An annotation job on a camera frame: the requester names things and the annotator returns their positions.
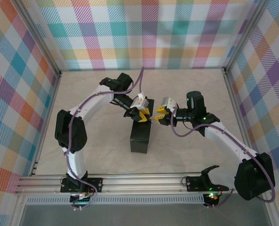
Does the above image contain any grey slotted cable duct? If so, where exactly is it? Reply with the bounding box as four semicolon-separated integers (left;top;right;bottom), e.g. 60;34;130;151
25;195;205;205

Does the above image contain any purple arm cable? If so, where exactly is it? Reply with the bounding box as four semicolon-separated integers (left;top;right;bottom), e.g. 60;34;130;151
171;107;277;209
64;67;146;211

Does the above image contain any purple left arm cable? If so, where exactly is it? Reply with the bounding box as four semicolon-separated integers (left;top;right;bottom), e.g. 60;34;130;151
64;67;146;211

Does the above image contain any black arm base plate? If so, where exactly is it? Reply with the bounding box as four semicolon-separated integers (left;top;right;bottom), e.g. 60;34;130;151
185;175;230;193
60;177;104;194

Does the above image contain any dark painting print pad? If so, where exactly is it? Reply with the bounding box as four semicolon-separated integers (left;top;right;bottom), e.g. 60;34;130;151
129;98;156;155

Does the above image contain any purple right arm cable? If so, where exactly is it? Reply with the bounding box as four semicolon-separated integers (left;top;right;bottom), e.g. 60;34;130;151
171;107;277;209

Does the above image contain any aluminium frame post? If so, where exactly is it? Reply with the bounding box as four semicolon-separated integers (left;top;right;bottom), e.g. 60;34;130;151
264;200;279;226
16;0;62;74
9;195;28;226
224;0;271;71

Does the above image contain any aluminium frame rail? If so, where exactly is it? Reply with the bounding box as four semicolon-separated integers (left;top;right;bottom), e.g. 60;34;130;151
222;67;259;156
30;70;63;177
14;173;238;196

